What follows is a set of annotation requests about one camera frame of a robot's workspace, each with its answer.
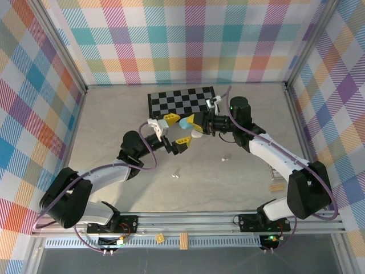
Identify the white earbud charging case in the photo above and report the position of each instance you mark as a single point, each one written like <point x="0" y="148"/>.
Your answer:
<point x="196" y="134"/>

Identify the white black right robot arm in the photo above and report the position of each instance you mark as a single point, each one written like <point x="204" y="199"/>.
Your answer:
<point x="273" y="154"/>

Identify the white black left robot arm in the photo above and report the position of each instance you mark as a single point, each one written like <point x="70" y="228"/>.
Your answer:
<point x="65" y="197"/>

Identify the black grey folding chessboard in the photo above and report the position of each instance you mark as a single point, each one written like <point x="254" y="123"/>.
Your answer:
<point x="176" y="102"/>

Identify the playing card box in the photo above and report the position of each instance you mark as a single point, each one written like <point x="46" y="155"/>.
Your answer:
<point x="275" y="174"/>

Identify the small ridged wooden block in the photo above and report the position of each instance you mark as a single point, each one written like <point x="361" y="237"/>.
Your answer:
<point x="277" y="187"/>

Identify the yellow letter cube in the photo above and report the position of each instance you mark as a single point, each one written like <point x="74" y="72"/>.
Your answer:
<point x="160" y="238"/>

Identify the light wooden plank block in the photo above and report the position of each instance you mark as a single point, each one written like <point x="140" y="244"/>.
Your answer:
<point x="184" y="241"/>

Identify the slim aluminium frame rail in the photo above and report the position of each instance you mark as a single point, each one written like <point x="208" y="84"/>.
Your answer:
<point x="299" y="125"/>
<point x="76" y="120"/>

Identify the wide aluminium frame rail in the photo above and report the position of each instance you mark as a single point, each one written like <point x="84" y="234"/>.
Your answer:
<point x="185" y="222"/>

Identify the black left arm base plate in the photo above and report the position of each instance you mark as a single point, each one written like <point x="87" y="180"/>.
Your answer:
<point x="129" y="225"/>

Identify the aluminium frame post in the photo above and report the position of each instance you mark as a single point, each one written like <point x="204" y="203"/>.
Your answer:
<point x="61" y="45"/>
<point x="308" y="45"/>

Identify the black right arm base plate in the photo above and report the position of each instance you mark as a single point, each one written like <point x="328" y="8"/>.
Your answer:
<point x="248" y="225"/>

